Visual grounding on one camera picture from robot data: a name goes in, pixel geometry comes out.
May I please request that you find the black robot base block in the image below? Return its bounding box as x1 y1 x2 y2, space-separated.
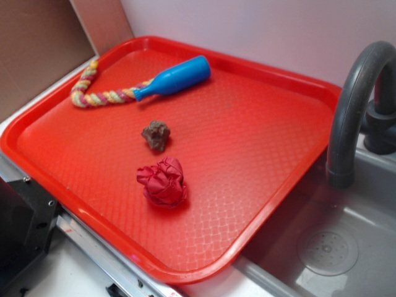
1 179 59 291

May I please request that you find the red plastic tray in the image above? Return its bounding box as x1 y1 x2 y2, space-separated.
1 37 340 285

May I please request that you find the crumpled red paper ball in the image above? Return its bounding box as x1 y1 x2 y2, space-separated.
137 157 187 209

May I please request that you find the grey plastic sink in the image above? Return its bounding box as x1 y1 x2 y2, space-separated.
234 144 396 297

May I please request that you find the grey curved faucet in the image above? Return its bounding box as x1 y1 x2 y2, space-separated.
326 41 395 189

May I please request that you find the brown cardboard panel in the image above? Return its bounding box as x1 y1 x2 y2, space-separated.
1 1 134 121

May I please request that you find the blue bottle rope toy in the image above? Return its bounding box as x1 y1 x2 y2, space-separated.
70 56 211 108

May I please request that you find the silver metal rail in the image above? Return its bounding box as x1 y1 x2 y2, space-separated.
0 156 174 297

